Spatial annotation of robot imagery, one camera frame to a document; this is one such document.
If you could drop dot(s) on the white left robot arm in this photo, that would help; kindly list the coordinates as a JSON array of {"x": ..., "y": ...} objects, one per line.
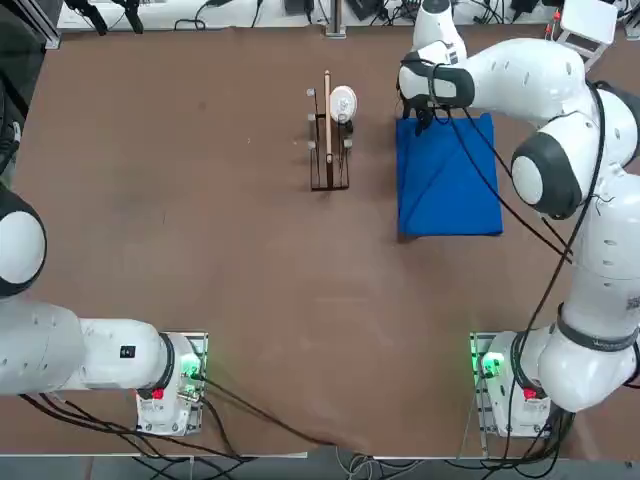
[{"x": 110, "y": 360}]

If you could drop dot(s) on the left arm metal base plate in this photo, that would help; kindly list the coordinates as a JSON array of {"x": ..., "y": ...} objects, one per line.
[{"x": 202, "y": 340}]

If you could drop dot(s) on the blue towel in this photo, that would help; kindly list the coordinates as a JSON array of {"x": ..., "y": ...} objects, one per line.
[{"x": 450, "y": 200}]

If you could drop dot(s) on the white drawer unit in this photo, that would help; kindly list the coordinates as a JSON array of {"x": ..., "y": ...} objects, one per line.
[{"x": 590, "y": 22}]

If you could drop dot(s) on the black power adapter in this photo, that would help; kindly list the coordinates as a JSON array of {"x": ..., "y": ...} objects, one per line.
[{"x": 367, "y": 7}]

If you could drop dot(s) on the aluminium frame profile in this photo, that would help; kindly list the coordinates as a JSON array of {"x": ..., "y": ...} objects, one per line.
[{"x": 47, "y": 30}]

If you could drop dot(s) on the black tripod leg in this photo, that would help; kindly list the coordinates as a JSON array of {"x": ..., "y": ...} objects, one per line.
[
  {"x": 96, "y": 20},
  {"x": 134, "y": 20}
]

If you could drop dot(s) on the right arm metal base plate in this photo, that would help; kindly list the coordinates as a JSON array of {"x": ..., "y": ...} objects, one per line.
[{"x": 475, "y": 400}]

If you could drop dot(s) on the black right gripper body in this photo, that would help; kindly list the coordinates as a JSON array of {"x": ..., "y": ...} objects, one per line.
[{"x": 417, "y": 111}]

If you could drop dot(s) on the aluminium frame post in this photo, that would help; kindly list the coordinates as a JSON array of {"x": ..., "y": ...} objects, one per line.
[{"x": 335, "y": 20}]

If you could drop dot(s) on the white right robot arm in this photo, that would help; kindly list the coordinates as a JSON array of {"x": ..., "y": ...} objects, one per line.
[{"x": 530, "y": 75}]

